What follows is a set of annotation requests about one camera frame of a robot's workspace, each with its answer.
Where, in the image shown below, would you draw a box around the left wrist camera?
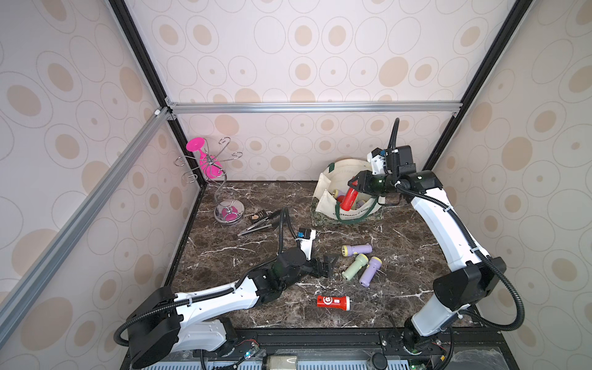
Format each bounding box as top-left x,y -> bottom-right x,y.
296,228 -> 317,261

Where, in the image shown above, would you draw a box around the red flashlight horizontal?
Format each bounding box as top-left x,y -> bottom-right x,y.
337,187 -> 359,211

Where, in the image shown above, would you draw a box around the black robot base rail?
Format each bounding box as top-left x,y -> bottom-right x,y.
124,328 -> 518,369

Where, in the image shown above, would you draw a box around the aluminium frame rail back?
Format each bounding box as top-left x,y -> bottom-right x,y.
156,100 -> 463,117

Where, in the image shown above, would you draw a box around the black metal tongs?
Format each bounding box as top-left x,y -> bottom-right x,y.
237,208 -> 287,237

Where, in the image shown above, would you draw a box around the cream green tote bag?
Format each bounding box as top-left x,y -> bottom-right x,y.
313,159 -> 385,224

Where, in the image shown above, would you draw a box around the green flashlight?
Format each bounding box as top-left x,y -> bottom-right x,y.
342,254 -> 368,282

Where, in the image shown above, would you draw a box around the purple flashlight horizontal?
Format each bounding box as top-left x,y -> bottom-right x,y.
342,244 -> 372,257

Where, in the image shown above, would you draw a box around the purple flashlight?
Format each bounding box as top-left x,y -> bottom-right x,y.
359,257 -> 382,288

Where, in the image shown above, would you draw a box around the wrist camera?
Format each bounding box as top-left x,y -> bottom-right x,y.
367,148 -> 387,176
296,228 -> 317,261

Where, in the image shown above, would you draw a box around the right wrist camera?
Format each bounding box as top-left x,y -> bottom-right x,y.
367,148 -> 387,176

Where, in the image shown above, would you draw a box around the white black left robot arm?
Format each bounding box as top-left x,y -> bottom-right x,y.
113,208 -> 339,369

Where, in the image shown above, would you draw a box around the aluminium frame rail left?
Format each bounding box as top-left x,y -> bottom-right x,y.
1,106 -> 171,346

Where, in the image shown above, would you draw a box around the aluminium frame rail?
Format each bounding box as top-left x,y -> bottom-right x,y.
1,106 -> 171,346
156,100 -> 463,117

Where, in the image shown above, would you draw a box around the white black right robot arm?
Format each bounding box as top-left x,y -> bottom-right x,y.
348,121 -> 526,355

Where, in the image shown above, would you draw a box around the red flashlight with logo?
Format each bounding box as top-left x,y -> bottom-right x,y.
317,295 -> 351,311

